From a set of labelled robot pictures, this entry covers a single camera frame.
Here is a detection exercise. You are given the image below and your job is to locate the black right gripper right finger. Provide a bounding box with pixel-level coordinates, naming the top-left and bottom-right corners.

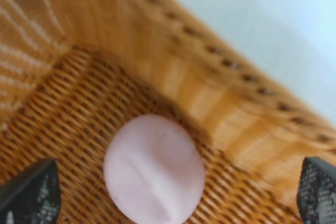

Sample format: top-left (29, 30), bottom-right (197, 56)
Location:
top-left (297, 157), bottom-right (335, 224)

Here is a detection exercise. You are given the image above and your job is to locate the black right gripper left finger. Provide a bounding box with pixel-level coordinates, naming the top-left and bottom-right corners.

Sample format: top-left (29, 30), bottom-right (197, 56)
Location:
top-left (1, 158), bottom-right (61, 223)

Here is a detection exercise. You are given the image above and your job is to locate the pale pink peach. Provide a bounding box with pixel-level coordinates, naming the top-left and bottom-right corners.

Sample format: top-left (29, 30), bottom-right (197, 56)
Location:
top-left (103, 114), bottom-right (205, 223)

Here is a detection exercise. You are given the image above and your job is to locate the orange woven wicker basket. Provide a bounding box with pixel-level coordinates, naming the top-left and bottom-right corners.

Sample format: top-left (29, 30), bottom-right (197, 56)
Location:
top-left (1, 0), bottom-right (335, 223)

